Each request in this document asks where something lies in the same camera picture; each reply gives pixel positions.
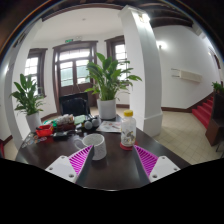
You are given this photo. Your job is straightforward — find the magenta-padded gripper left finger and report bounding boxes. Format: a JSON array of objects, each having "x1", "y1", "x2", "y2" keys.
[{"x1": 44, "y1": 144, "x2": 95, "y2": 184}]

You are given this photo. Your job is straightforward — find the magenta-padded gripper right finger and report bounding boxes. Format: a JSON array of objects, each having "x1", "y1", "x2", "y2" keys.
[{"x1": 133, "y1": 144, "x2": 182, "y2": 184}]

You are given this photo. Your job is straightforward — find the black device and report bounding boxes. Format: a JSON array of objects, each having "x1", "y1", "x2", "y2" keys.
[{"x1": 52, "y1": 131, "x2": 69, "y2": 141}]

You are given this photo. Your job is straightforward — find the red box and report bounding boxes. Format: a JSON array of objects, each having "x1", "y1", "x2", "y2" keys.
[{"x1": 35, "y1": 124, "x2": 54, "y2": 138}]

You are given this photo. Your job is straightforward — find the white mug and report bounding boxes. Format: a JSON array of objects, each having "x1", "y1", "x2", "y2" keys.
[{"x1": 73, "y1": 133, "x2": 108, "y2": 161}]

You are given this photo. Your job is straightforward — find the basket of snacks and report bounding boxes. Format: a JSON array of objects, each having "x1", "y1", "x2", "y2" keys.
[{"x1": 54, "y1": 113, "x2": 76, "y2": 132}]

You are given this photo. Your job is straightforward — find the flat round red coaster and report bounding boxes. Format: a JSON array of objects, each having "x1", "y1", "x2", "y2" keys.
[{"x1": 119, "y1": 141, "x2": 138, "y2": 152}]

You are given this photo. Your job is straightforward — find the clear bottle with yellow cap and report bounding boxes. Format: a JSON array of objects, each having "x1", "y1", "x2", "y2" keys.
[{"x1": 120, "y1": 109, "x2": 137, "y2": 148}]

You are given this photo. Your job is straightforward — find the green notebook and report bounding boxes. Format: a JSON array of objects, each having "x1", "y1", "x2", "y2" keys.
[{"x1": 73, "y1": 114, "x2": 87, "y2": 126}]

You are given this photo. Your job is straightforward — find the small plant in white pot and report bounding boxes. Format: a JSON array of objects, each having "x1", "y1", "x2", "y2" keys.
[{"x1": 9, "y1": 73, "x2": 46, "y2": 133}]

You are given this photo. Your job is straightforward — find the printed paper leaflet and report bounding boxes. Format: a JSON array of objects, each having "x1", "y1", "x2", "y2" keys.
[{"x1": 95, "y1": 120, "x2": 123, "y2": 134}]

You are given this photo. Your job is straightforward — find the black office chair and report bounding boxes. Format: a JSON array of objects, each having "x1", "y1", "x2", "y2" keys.
[{"x1": 59, "y1": 92, "x2": 91, "y2": 117}]

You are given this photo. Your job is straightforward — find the dark wooden cabinet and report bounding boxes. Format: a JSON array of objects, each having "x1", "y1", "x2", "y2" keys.
[{"x1": 204, "y1": 93, "x2": 224, "y2": 147}]

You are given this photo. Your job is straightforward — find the red carpeted stairs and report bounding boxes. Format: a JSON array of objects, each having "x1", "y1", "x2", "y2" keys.
[{"x1": 191, "y1": 95, "x2": 214, "y2": 129}]

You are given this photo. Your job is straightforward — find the large plant in white pot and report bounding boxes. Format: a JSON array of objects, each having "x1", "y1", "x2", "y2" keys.
[{"x1": 84, "y1": 52, "x2": 143, "y2": 121}]

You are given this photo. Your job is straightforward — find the dark wooden double door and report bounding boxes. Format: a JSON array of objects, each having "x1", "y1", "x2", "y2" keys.
[{"x1": 52, "y1": 40, "x2": 99, "y2": 114}]

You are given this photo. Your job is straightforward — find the green plant by stairs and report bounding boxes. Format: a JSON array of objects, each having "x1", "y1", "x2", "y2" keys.
[{"x1": 211, "y1": 81, "x2": 224, "y2": 95}]

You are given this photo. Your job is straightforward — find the dark-framed wide window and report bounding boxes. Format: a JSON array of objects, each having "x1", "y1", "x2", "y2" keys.
[{"x1": 23, "y1": 47, "x2": 48, "y2": 98}]

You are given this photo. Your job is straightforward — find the dark-framed narrow window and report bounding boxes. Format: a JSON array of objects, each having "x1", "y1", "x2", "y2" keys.
[{"x1": 104, "y1": 35, "x2": 129, "y2": 81}]

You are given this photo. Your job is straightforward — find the pillar-mounted lamp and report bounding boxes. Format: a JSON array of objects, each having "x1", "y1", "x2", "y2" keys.
[{"x1": 139, "y1": 13, "x2": 151, "y2": 24}]

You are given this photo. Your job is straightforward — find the white wall-mounted unit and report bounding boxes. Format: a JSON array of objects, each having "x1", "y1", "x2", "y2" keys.
[{"x1": 171, "y1": 68, "x2": 203, "y2": 84}]

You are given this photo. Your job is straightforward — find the round wall lamp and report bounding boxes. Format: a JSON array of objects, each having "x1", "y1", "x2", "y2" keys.
[{"x1": 156, "y1": 40, "x2": 168, "y2": 51}]

